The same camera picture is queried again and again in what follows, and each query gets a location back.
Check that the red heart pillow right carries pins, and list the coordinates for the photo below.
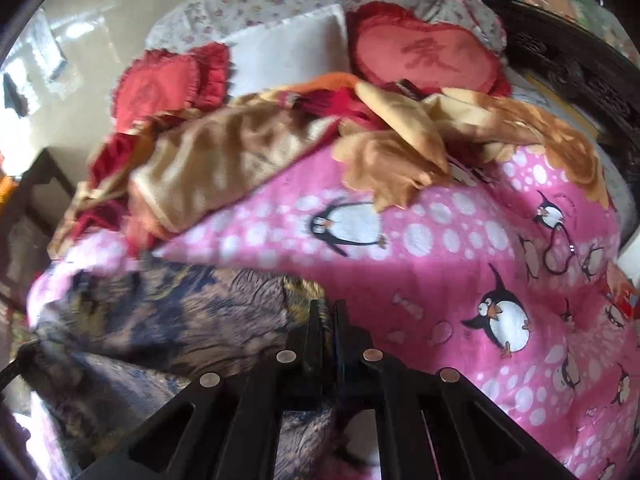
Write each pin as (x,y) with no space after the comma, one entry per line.
(388,43)

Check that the dark floral patterned garment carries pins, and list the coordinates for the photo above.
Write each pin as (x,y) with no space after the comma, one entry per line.
(113,350)

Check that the red gold floral blanket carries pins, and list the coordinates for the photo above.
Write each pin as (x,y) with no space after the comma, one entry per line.
(168,170)

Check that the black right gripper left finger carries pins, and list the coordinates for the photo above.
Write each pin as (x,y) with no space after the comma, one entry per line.
(225,428)

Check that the red heart pillow left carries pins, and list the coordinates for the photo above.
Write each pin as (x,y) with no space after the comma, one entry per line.
(163,80)

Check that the dark carved wooden headboard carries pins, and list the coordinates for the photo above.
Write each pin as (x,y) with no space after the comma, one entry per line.
(580,67)

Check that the pink penguin bed sheet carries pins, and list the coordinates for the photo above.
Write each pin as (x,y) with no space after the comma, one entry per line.
(508,275)

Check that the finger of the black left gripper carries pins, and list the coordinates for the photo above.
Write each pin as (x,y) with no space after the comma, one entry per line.
(17,365)

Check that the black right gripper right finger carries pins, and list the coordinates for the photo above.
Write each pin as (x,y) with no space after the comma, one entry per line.
(431,426)

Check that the white pillow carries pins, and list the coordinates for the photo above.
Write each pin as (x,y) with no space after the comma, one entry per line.
(289,51)

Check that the red heart pillow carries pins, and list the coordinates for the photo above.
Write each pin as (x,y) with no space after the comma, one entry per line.
(388,43)
(163,80)

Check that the dark wooden cabinet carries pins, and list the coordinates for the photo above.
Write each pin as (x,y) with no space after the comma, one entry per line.
(25,231)

